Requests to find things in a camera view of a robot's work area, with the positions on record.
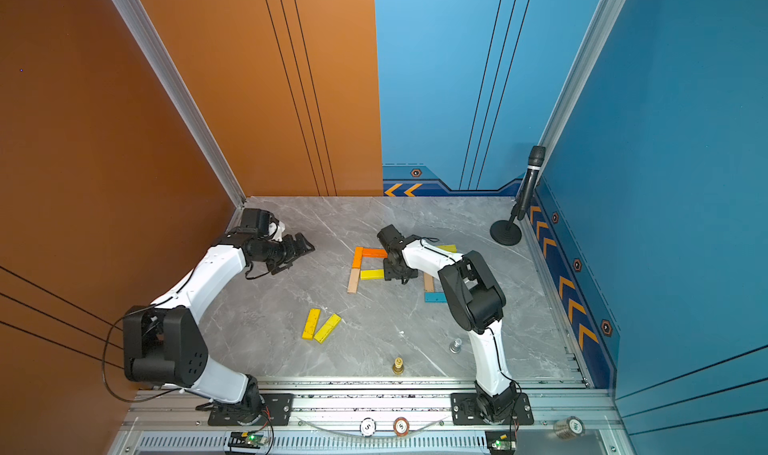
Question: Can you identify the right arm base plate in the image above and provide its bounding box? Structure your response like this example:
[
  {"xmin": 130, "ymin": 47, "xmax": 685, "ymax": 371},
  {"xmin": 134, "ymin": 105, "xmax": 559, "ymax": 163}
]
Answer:
[{"xmin": 450, "ymin": 393, "xmax": 535, "ymax": 427}]

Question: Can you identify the beige block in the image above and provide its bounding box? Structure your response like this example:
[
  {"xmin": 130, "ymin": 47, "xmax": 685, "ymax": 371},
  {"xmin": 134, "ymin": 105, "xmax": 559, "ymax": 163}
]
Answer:
[
  {"xmin": 347, "ymin": 268, "xmax": 361, "ymax": 294},
  {"xmin": 423, "ymin": 273, "xmax": 435, "ymax": 293}
]

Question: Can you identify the teal block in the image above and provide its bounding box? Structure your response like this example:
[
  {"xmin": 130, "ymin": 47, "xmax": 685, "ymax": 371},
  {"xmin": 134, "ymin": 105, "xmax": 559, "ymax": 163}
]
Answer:
[{"xmin": 424, "ymin": 292, "xmax": 447, "ymax": 303}]

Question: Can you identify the brass weight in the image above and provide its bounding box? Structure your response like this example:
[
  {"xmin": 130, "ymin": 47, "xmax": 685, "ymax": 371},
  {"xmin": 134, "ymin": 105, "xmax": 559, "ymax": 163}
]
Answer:
[{"xmin": 392, "ymin": 357, "xmax": 405, "ymax": 375}]

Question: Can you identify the yellow block tilted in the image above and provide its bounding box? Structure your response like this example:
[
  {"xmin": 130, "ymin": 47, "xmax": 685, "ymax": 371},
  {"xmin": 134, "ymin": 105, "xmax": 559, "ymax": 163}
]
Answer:
[{"xmin": 314, "ymin": 314, "xmax": 342, "ymax": 344}]

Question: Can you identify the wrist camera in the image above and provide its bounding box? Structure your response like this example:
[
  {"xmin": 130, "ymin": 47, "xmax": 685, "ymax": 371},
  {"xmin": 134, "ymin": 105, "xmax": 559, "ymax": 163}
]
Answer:
[
  {"xmin": 238, "ymin": 208, "xmax": 285, "ymax": 241},
  {"xmin": 377, "ymin": 224, "xmax": 406, "ymax": 253}
]

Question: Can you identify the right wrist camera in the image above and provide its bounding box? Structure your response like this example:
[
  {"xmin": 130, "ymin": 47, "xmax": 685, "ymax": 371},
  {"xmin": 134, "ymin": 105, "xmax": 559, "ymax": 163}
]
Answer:
[{"xmin": 377, "ymin": 224, "xmax": 406, "ymax": 253}]

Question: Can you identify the copper round token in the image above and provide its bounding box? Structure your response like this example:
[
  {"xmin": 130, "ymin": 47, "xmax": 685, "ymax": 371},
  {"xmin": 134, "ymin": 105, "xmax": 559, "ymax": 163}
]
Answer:
[{"xmin": 393, "ymin": 417, "xmax": 410, "ymax": 437}]

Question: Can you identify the light orange block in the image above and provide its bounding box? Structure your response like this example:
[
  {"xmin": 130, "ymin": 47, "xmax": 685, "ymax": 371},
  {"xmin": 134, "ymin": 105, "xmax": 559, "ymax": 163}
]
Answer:
[{"xmin": 352, "ymin": 247, "xmax": 364, "ymax": 269}]

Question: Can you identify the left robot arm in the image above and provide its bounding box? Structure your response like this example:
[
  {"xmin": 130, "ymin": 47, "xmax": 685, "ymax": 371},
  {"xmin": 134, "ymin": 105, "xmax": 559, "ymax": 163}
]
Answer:
[{"xmin": 122, "ymin": 231, "xmax": 315, "ymax": 425}]

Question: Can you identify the silver weight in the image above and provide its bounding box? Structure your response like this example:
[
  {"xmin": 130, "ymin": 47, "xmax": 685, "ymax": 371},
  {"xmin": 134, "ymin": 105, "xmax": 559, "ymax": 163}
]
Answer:
[{"xmin": 449, "ymin": 338, "xmax": 463, "ymax": 354}]

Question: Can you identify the black microphone on stand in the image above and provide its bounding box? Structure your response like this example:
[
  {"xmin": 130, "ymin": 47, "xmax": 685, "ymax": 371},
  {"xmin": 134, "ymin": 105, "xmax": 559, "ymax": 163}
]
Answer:
[{"xmin": 490, "ymin": 145, "xmax": 546, "ymax": 246}]

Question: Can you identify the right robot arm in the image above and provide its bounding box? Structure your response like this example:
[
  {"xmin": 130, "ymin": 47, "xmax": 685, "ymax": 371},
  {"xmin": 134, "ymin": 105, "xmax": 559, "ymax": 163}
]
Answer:
[{"xmin": 377, "ymin": 225, "xmax": 522, "ymax": 424}]

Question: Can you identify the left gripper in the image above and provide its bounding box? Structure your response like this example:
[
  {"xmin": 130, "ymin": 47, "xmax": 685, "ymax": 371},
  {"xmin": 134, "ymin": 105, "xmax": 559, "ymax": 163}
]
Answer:
[{"xmin": 260, "ymin": 231, "xmax": 316, "ymax": 274}]

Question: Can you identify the left green circuit board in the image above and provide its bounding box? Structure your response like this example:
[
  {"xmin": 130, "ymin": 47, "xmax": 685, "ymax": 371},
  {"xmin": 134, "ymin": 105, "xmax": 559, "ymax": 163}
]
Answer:
[{"xmin": 227, "ymin": 431, "xmax": 272, "ymax": 453}]

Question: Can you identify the right green circuit board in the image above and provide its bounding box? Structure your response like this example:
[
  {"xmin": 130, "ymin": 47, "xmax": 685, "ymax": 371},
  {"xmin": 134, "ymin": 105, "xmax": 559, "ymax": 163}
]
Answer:
[{"xmin": 484, "ymin": 431, "xmax": 517, "ymax": 455}]

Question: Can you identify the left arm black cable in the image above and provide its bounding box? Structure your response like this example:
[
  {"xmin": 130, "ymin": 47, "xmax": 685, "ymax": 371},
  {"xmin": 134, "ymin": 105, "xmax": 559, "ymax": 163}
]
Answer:
[{"xmin": 100, "ymin": 262, "xmax": 199, "ymax": 404}]

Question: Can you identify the white round token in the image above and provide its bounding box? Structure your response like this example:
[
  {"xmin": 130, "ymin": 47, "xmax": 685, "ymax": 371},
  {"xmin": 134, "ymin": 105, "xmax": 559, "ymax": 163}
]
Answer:
[{"xmin": 359, "ymin": 417, "xmax": 377, "ymax": 437}]

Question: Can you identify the yellow block horizontal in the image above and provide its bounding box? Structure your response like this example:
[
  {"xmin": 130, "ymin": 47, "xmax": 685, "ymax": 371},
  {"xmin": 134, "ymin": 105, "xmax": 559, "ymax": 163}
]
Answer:
[{"xmin": 360, "ymin": 269, "xmax": 385, "ymax": 280}]

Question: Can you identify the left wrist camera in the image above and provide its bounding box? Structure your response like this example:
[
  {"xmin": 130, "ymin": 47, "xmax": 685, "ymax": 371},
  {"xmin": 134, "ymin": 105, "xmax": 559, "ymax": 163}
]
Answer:
[{"xmin": 238, "ymin": 208, "xmax": 285, "ymax": 241}]

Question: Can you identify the green circuit board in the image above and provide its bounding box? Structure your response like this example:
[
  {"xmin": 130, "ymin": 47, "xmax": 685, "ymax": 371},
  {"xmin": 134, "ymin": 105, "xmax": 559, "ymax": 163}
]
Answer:
[
  {"xmin": 227, "ymin": 431, "xmax": 272, "ymax": 453},
  {"xmin": 484, "ymin": 431, "xmax": 517, "ymax": 455}
]

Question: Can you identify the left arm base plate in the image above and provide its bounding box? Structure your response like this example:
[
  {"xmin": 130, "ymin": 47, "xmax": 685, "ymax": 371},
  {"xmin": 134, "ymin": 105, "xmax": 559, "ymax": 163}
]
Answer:
[{"xmin": 207, "ymin": 393, "xmax": 294, "ymax": 428}]

